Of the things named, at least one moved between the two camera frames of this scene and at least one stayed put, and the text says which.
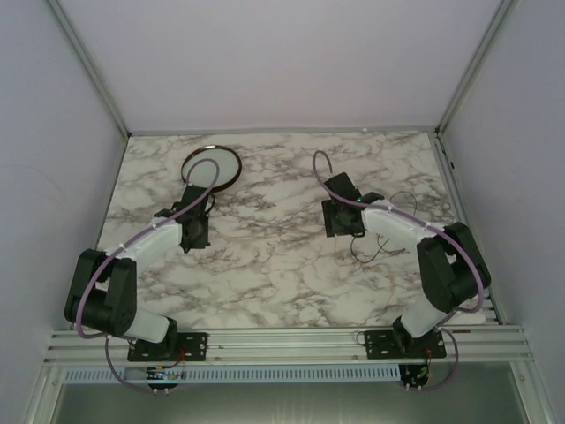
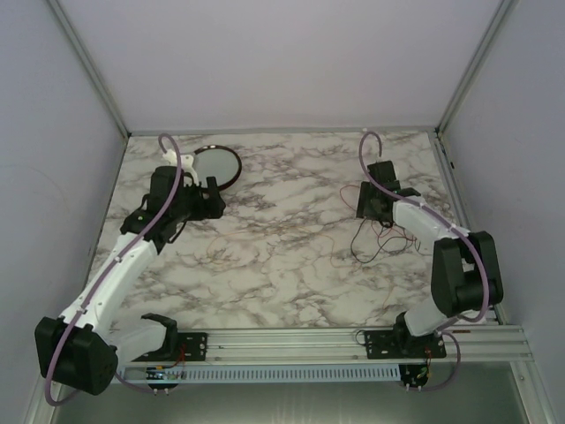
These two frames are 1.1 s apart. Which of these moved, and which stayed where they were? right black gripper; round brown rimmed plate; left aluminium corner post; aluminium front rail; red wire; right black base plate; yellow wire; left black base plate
Moved: right black gripper; red wire; yellow wire
Stayed: left black base plate; left aluminium corner post; aluminium front rail; right black base plate; round brown rimmed plate
